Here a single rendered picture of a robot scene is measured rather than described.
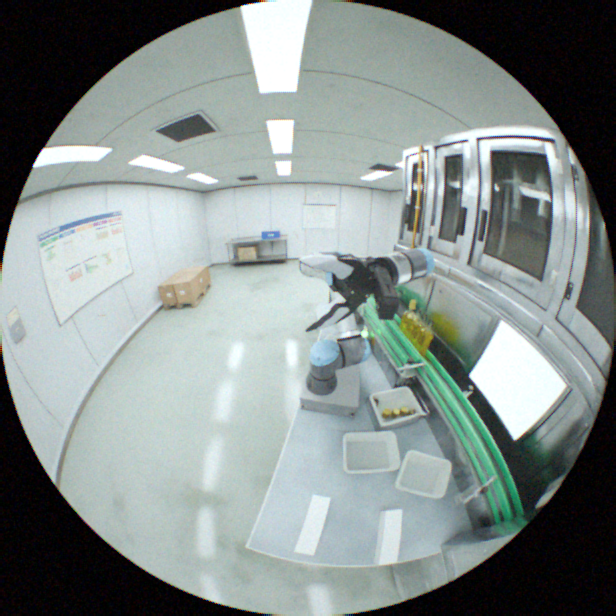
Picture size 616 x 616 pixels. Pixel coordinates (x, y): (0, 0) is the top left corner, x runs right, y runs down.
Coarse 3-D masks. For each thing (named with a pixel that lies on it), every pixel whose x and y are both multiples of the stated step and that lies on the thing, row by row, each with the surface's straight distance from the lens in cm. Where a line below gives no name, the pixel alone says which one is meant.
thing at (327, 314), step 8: (320, 304) 38; (328, 304) 37; (336, 304) 34; (344, 304) 35; (320, 312) 37; (328, 312) 34; (336, 312) 34; (344, 312) 35; (320, 320) 34; (328, 320) 34; (336, 320) 35; (312, 328) 34; (320, 328) 34
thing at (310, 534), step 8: (312, 496) 79; (320, 496) 76; (312, 504) 75; (320, 504) 75; (328, 504) 76; (312, 512) 75; (320, 512) 75; (312, 520) 76; (320, 520) 76; (304, 528) 76; (312, 528) 76; (320, 528) 76; (304, 536) 76; (312, 536) 76; (304, 544) 77; (312, 544) 77; (304, 552) 78; (312, 552) 78
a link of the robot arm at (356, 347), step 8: (336, 296) 79; (344, 320) 77; (352, 320) 78; (344, 328) 77; (352, 328) 78; (344, 336) 76; (352, 336) 76; (360, 336) 78; (344, 344) 76; (352, 344) 76; (360, 344) 78; (368, 344) 80; (344, 352) 74; (352, 352) 76; (360, 352) 77; (368, 352) 80; (352, 360) 76; (360, 360) 79
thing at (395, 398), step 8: (384, 392) 93; (392, 392) 96; (400, 392) 100; (408, 392) 99; (384, 400) 99; (392, 400) 101; (400, 400) 103; (408, 400) 100; (416, 400) 97; (376, 408) 87; (384, 408) 97; (392, 408) 98; (400, 408) 100; (408, 408) 101; (416, 408) 96; (408, 416) 90; (416, 416) 93; (384, 424) 84
